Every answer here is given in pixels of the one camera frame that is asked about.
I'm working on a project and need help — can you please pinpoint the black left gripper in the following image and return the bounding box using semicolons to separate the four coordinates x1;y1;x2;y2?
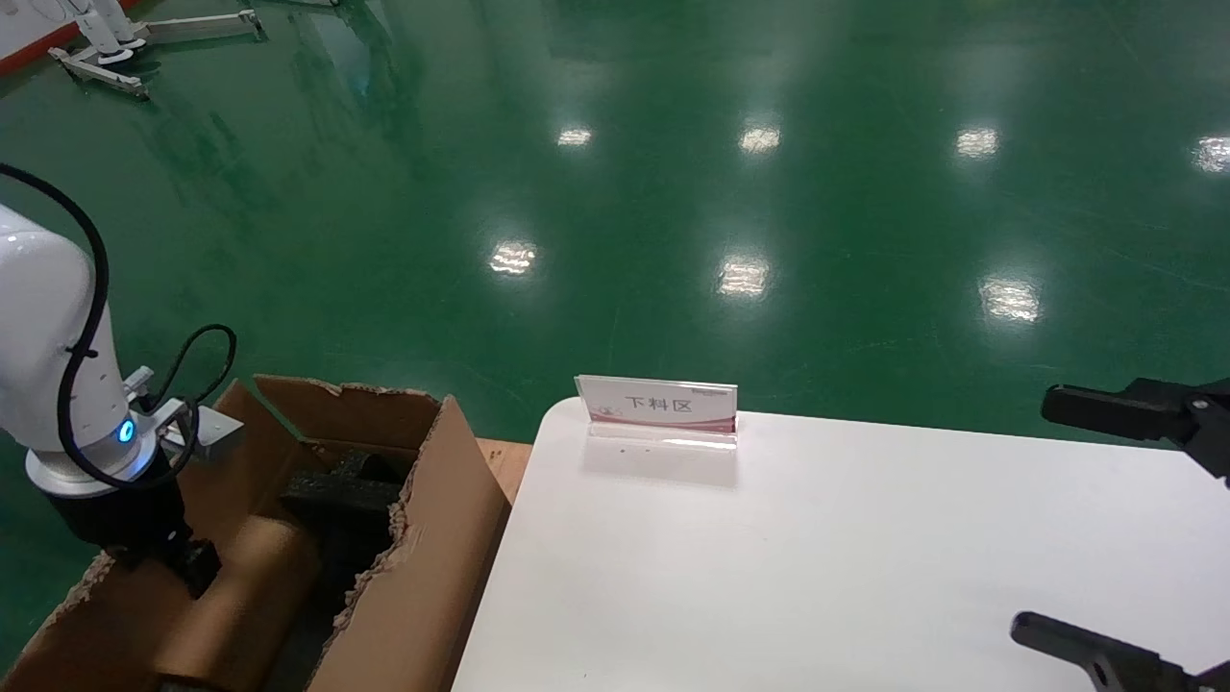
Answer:
48;471;224;600

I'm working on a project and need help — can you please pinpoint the small cardboard box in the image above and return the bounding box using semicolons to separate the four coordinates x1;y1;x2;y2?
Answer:
96;514;325;692

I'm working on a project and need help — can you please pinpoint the clear acrylic sign holder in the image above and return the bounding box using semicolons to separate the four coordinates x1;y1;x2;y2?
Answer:
575;375;739;451

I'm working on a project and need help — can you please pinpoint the white humanoid robot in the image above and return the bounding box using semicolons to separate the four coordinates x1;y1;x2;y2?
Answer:
34;0;150;66

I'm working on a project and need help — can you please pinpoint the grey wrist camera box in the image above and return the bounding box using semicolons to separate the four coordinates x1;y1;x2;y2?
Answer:
125;365;246;464

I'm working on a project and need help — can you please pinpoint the black foam insert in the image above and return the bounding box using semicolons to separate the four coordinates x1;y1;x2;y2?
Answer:
279;447;409;635

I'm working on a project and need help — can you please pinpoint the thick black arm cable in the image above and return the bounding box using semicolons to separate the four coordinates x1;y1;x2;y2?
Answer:
0;161;203;491

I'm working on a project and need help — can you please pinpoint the white metal robot stand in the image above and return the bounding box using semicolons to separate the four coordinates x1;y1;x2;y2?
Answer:
48;10;268;100

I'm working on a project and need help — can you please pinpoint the large open cardboard box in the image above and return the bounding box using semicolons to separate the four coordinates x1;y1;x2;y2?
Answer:
0;375;512;692

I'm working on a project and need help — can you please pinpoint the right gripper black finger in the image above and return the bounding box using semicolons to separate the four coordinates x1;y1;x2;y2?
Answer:
1043;378;1230;482
1009;610;1230;692

